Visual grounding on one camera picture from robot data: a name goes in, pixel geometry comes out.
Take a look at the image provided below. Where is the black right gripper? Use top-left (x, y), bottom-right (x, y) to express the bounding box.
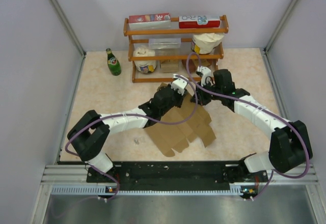
top-left (190, 79), bottom-right (223, 107)

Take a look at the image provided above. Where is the brown cardboard box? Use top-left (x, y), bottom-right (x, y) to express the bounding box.
top-left (145, 94), bottom-right (216, 157)

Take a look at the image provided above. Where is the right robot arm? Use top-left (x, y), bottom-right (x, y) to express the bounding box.
top-left (192, 66), bottom-right (313, 181)

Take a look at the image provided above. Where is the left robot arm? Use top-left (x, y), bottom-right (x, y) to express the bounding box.
top-left (67, 84), bottom-right (187, 182)

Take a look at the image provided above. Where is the red foil wrap box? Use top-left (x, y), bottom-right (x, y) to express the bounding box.
top-left (128, 13), bottom-right (171, 31)

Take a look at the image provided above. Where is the red white carton box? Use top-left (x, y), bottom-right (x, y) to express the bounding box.
top-left (178, 15), bottom-right (221, 29)

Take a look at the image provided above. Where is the tan sponge block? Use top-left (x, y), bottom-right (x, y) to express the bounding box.
top-left (160, 60), bottom-right (179, 73)

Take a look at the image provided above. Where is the brown scouring pad pack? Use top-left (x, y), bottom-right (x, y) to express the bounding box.
top-left (181, 59), bottom-right (212, 73)

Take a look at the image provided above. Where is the orange wooden shelf rack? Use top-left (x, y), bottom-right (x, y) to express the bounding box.
top-left (123, 15), bottom-right (229, 83)

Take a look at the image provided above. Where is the white bag upper shelf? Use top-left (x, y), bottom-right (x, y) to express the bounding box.
top-left (191, 33), bottom-right (225, 54)

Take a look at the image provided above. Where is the clear plastic container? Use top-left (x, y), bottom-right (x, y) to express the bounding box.
top-left (148, 38), bottom-right (181, 49)

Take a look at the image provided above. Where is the green glass bottle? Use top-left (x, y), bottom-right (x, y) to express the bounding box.
top-left (106, 48), bottom-right (121, 76)

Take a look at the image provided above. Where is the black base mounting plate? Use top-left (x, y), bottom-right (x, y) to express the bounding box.
top-left (86, 161), bottom-right (267, 191)

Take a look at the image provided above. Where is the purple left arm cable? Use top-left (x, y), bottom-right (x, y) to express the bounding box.
top-left (52, 74), bottom-right (198, 218)

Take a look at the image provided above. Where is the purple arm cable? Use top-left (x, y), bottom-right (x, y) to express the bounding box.
top-left (185, 52), bottom-right (311, 201)
top-left (52, 74), bottom-right (198, 218)

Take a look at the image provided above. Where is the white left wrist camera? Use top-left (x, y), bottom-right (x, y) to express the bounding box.
top-left (170, 74), bottom-right (189, 95)

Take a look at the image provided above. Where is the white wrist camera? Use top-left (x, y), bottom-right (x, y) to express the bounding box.
top-left (196, 66), bottom-right (213, 87)
top-left (170, 74), bottom-right (189, 95)

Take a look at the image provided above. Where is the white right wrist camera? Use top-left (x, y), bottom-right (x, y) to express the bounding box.
top-left (196, 66), bottom-right (213, 87)

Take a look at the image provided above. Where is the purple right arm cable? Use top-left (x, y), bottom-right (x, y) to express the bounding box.
top-left (185, 52), bottom-right (311, 201)

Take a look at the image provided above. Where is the grey slotted cable duct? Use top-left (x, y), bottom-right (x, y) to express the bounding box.
top-left (50, 184), bottom-right (258, 196)

